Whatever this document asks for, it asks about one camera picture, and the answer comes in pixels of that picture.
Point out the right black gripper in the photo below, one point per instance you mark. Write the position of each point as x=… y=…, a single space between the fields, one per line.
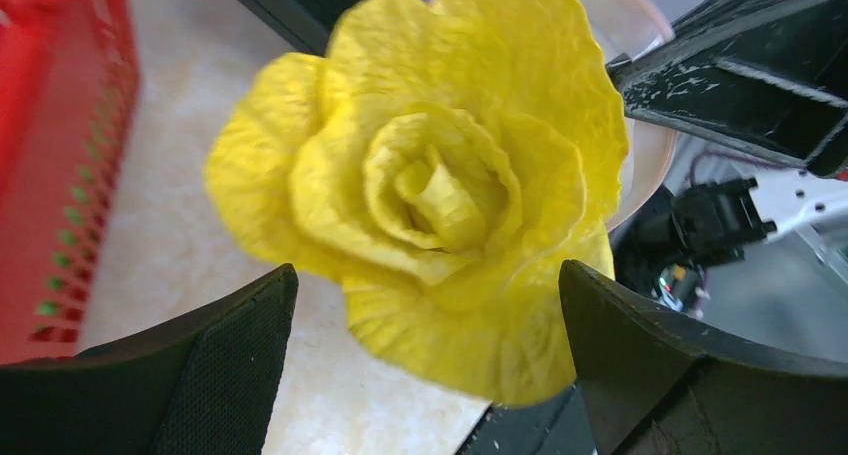
x=765 y=77

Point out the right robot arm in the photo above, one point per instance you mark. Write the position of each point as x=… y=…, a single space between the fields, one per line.
x=667 y=251

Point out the yellow toy corn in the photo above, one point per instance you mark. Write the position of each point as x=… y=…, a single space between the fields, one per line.
x=439 y=162

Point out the red plastic shopping basket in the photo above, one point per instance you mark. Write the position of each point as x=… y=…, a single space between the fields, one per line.
x=70 y=80

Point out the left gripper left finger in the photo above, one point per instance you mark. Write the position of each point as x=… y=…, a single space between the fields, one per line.
x=201 y=383

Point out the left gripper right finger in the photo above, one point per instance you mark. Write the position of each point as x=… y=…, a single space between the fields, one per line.
x=655 y=381

